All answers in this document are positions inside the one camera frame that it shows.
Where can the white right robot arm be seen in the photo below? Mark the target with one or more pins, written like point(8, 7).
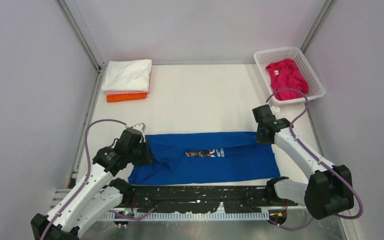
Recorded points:
point(328, 190)

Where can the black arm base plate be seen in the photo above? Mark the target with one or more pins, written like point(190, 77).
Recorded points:
point(200, 199)

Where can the white slotted cable duct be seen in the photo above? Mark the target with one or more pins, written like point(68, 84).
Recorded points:
point(218, 215)

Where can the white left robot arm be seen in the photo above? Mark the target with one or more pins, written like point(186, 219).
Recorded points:
point(98, 191)

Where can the folded orange t-shirt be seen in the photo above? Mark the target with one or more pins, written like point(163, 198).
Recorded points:
point(115, 98)

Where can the folded white t-shirt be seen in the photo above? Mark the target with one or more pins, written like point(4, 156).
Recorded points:
point(127, 76)

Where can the blue panda print t-shirt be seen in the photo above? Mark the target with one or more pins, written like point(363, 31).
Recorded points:
point(203, 158)

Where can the white plastic laundry basket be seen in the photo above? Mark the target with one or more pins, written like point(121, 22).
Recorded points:
point(264, 57)

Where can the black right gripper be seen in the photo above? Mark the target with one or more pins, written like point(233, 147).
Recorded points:
point(260, 139)

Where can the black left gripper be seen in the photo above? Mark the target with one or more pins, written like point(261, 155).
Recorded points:
point(147, 159)

